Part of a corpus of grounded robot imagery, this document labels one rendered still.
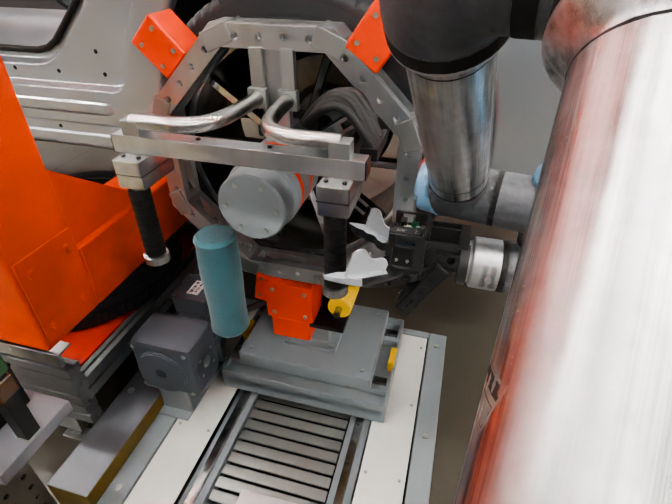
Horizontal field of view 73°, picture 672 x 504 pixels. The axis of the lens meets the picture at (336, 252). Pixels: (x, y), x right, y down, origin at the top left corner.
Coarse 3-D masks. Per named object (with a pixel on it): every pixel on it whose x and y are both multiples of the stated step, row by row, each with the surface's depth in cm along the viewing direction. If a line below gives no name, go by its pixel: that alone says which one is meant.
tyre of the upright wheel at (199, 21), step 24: (216, 0) 84; (240, 0) 83; (264, 0) 82; (288, 0) 80; (312, 0) 79; (336, 0) 78; (360, 0) 80; (192, 24) 88; (408, 96) 84; (432, 216) 97
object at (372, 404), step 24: (384, 336) 148; (384, 360) 143; (240, 384) 139; (264, 384) 136; (288, 384) 133; (312, 384) 135; (336, 384) 135; (384, 384) 132; (336, 408) 133; (360, 408) 130; (384, 408) 127
